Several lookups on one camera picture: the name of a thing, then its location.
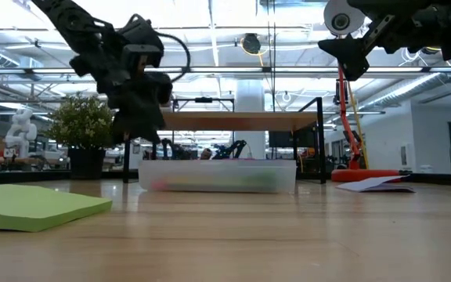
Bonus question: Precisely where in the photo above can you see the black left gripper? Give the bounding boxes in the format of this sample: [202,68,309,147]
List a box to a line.
[70,46,174,144]

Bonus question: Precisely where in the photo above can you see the white paper sheet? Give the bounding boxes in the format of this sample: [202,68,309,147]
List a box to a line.
[334,175,417,193]

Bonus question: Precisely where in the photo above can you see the white robot figure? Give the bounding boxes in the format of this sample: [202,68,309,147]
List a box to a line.
[4,107,38,160]

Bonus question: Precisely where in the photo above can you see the wooden shelf riser black legs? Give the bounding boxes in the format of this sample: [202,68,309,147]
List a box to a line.
[122,96,327,185]

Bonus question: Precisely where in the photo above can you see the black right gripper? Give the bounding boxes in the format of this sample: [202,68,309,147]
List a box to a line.
[318,0,446,81]

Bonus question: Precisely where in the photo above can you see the potted green plant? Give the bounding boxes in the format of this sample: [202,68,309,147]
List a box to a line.
[44,92,117,181]

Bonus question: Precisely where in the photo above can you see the green sticky note pad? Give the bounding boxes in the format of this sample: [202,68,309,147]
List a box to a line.
[0,183,114,233]

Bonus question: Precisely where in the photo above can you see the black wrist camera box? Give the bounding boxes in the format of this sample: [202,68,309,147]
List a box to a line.
[120,14,164,68]

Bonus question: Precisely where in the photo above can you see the black monitor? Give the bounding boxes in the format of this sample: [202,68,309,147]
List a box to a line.
[268,127,317,149]

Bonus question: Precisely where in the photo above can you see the yellow lamp cord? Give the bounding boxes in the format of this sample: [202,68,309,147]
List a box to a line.
[346,80,370,170]

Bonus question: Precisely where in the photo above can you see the black metal table frame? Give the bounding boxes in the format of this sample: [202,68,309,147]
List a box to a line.
[0,168,451,187]

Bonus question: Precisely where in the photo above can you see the red desk lamp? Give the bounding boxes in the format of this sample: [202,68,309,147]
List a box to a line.
[322,0,402,183]

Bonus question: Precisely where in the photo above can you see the black ceiling cable reel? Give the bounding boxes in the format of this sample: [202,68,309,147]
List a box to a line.
[240,33,263,56]

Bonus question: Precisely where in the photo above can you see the pink-lidded clear pencil case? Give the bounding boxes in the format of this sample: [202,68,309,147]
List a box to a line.
[138,157,298,195]

